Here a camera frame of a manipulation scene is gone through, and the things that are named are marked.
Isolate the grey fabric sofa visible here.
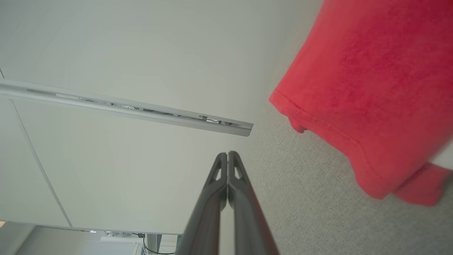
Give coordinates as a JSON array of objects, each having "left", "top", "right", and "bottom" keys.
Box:
[{"left": 219, "top": 103, "right": 453, "bottom": 255}]

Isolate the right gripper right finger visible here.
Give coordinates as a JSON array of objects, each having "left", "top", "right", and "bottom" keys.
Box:
[{"left": 228, "top": 151, "right": 280, "bottom": 255}]

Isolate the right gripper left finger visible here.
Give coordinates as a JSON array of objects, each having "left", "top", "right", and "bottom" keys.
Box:
[{"left": 176, "top": 152, "right": 228, "bottom": 255}]

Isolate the grey metal partition post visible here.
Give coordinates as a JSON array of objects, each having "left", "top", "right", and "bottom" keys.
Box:
[{"left": 0, "top": 79, "right": 254, "bottom": 137}]

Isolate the red and white jersey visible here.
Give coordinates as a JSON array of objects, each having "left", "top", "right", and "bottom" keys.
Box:
[{"left": 268, "top": 0, "right": 453, "bottom": 206}]

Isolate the grey desk leg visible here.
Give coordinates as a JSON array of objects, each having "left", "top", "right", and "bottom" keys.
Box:
[{"left": 147, "top": 234, "right": 162, "bottom": 255}]

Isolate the black hanging cable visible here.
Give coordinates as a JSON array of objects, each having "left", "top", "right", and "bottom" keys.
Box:
[{"left": 136, "top": 233, "right": 177, "bottom": 255}]

